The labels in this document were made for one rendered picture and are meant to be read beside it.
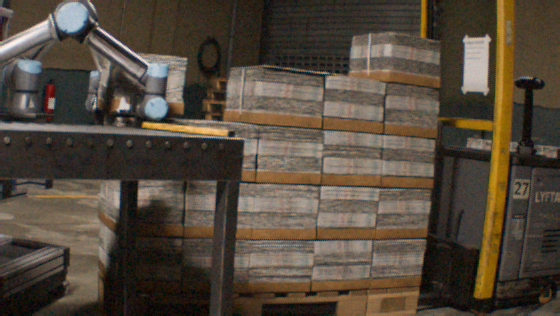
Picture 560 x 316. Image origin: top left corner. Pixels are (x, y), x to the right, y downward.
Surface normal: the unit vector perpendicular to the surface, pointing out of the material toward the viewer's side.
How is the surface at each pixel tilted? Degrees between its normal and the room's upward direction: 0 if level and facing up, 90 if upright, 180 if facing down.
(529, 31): 90
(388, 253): 91
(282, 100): 90
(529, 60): 90
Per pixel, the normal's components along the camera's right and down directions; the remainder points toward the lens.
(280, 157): 0.40, 0.08
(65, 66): 0.72, 0.09
